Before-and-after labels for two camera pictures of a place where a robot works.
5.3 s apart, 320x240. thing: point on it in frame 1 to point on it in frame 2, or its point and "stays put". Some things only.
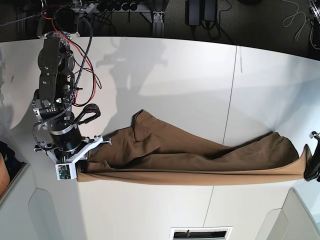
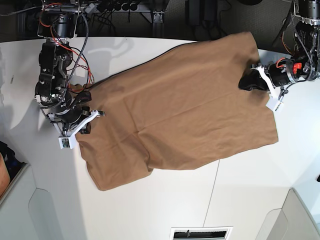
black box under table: [198, 11] stays put
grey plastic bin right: [292, 221] stays put
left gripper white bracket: [82, 164] to [72, 132]
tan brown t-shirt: [144, 151] to [183, 106]
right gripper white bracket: [312, 166] to [251, 80]
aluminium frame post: [158, 24] stays put
